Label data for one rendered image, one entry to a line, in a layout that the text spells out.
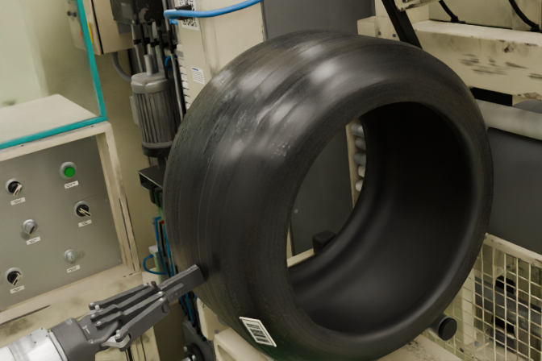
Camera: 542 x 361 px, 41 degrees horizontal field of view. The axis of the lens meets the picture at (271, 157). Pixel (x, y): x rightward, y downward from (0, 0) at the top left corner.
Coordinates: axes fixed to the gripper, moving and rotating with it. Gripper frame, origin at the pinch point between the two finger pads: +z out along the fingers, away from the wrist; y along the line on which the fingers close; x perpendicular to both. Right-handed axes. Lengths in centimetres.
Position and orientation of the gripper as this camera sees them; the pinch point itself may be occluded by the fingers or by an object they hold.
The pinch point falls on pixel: (181, 284)
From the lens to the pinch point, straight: 116.6
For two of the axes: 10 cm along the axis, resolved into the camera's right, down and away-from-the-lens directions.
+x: 2.4, 8.8, 4.1
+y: -5.3, -2.4, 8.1
